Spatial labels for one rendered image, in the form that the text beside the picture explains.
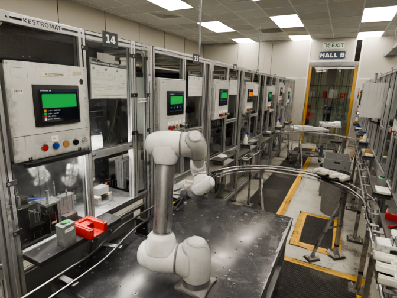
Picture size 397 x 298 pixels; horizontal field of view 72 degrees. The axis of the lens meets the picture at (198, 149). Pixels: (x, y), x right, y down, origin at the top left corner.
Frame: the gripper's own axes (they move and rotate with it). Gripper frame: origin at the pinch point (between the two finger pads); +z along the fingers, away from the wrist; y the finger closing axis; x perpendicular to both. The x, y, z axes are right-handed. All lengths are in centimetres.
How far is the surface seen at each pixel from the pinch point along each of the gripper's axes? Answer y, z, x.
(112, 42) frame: 92, -43, 60
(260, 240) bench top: -48, -45, -29
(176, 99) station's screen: 82, -29, -16
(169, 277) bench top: -47, -12, 38
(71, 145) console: 36, -8, 77
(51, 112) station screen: 47, -20, 93
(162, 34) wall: 546, 149, -406
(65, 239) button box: -10, 9, 80
